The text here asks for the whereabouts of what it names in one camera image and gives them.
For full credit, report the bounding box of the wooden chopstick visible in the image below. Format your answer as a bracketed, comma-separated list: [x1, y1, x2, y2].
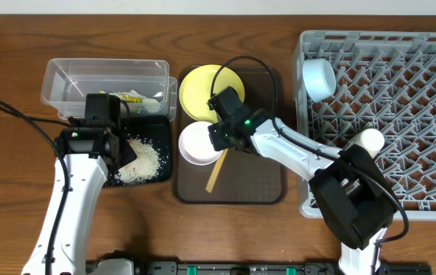
[205, 148, 227, 193]
[208, 148, 229, 194]

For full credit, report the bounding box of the white cup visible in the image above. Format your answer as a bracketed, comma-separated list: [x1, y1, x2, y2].
[350, 128, 385, 158]

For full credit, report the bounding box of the grey dishwasher rack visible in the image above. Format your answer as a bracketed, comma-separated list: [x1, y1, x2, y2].
[292, 31, 436, 221]

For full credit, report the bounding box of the dark brown serving tray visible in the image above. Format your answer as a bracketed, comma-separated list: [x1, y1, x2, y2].
[173, 65, 287, 205]

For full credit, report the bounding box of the green orange snack wrapper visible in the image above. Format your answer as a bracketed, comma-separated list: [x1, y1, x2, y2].
[109, 90, 144, 104]

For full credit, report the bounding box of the yellow plate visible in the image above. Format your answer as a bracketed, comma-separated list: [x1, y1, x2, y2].
[179, 64, 245, 123]

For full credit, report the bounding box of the clear plastic waste bin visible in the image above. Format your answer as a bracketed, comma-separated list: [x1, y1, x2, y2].
[41, 58, 177, 121]

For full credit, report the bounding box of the pile of rice grains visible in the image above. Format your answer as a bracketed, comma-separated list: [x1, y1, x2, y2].
[115, 138, 160, 185]

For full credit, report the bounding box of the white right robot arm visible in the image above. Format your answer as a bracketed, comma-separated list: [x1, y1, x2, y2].
[207, 86, 399, 274]

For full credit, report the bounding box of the white bowl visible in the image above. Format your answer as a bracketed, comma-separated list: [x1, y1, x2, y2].
[178, 121, 223, 166]

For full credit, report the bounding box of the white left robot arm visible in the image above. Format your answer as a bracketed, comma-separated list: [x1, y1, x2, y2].
[22, 93, 137, 274]

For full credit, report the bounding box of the light blue bowl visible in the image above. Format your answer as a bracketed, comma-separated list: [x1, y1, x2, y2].
[302, 58, 336, 102]

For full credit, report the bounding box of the black waste tray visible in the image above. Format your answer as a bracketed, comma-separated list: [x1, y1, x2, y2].
[104, 115, 172, 188]

